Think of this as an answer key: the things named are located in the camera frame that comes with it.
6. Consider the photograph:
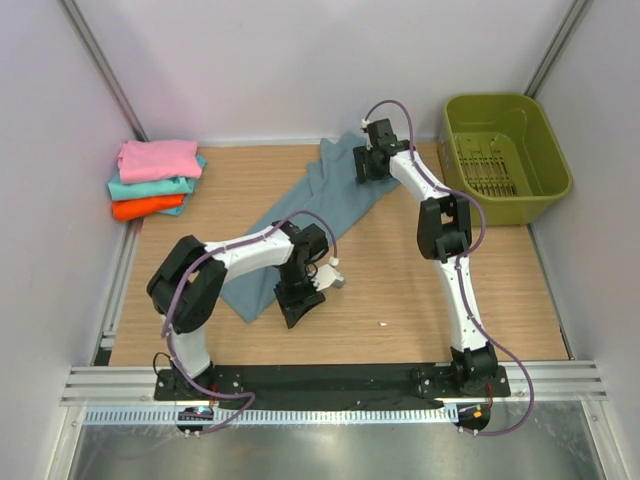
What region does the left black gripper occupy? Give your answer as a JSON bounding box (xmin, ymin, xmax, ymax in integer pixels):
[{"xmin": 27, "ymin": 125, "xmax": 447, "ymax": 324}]
[{"xmin": 274, "ymin": 264, "xmax": 325, "ymax": 328}]

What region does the grey-blue t-shirt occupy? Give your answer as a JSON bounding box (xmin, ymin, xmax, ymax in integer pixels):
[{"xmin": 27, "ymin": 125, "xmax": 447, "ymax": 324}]
[{"xmin": 221, "ymin": 133, "xmax": 399, "ymax": 323}]

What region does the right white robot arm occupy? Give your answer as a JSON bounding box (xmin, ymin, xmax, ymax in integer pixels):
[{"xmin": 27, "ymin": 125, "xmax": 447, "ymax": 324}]
[{"xmin": 353, "ymin": 119, "xmax": 498, "ymax": 396}]

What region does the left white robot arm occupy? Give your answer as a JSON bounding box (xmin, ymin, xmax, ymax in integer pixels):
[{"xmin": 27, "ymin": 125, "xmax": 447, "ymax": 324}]
[{"xmin": 147, "ymin": 220, "xmax": 344, "ymax": 400}]

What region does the green plastic basket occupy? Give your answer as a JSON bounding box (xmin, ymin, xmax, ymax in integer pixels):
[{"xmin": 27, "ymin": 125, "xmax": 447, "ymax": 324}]
[{"xmin": 438, "ymin": 93, "xmax": 573, "ymax": 226}]

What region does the orange folded t-shirt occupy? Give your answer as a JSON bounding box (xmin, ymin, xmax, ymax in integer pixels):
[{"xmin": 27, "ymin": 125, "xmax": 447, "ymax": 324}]
[{"xmin": 112, "ymin": 194, "xmax": 187, "ymax": 222}]

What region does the turquoise folded t-shirt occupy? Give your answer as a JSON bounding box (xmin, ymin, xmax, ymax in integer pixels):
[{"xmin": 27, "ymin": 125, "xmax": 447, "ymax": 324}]
[{"xmin": 107, "ymin": 155, "xmax": 205, "ymax": 201}]

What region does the pink folded t-shirt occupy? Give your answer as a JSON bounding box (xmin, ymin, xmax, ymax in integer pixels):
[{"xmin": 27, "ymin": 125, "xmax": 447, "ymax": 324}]
[{"xmin": 117, "ymin": 140, "xmax": 202, "ymax": 184}]

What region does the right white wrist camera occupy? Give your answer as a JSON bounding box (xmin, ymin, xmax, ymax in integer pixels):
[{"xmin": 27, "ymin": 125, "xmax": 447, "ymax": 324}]
[{"xmin": 360, "ymin": 119, "xmax": 372, "ymax": 150}]

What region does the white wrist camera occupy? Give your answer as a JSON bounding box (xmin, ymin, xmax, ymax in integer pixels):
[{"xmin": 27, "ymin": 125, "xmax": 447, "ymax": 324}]
[
  {"xmin": 360, "ymin": 119, "xmax": 372, "ymax": 150},
  {"xmin": 312, "ymin": 256, "xmax": 346, "ymax": 291}
]

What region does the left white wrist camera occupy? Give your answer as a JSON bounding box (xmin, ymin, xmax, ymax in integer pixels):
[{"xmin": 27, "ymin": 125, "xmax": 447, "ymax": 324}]
[{"xmin": 312, "ymin": 256, "xmax": 346, "ymax": 291}]

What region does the white slotted cable duct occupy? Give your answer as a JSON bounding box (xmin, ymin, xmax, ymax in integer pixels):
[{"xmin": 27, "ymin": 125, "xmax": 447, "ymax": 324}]
[{"xmin": 83, "ymin": 404, "xmax": 458, "ymax": 426}]

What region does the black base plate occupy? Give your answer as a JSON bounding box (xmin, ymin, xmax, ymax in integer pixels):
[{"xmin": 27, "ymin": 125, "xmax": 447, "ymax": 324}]
[{"xmin": 152, "ymin": 362, "xmax": 511, "ymax": 412}]

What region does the left aluminium rail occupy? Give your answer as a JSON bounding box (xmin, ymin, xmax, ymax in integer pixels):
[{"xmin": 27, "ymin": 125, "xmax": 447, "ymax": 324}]
[{"xmin": 89, "ymin": 219, "xmax": 143, "ymax": 366}]

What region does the aluminium rail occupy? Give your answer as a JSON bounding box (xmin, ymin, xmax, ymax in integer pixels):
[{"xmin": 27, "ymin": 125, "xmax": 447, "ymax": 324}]
[
  {"xmin": 60, "ymin": 360, "xmax": 608, "ymax": 407},
  {"xmin": 89, "ymin": 219, "xmax": 143, "ymax": 366}
]

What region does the right corner aluminium post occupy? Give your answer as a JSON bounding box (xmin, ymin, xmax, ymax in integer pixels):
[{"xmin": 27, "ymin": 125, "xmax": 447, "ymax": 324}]
[{"xmin": 523, "ymin": 0, "xmax": 594, "ymax": 99}]

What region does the corner aluminium post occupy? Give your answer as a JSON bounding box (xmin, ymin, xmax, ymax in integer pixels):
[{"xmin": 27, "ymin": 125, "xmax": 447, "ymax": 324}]
[
  {"xmin": 58, "ymin": 0, "xmax": 149, "ymax": 141},
  {"xmin": 523, "ymin": 0, "xmax": 594, "ymax": 99}
]

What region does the front aluminium rail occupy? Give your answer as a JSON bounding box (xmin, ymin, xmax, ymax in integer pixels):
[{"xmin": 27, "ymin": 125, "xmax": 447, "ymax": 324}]
[{"xmin": 60, "ymin": 360, "xmax": 608, "ymax": 407}]

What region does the left corner aluminium post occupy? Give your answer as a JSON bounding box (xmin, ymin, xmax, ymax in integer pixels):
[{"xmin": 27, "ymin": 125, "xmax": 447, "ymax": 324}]
[{"xmin": 58, "ymin": 0, "xmax": 149, "ymax": 141}]

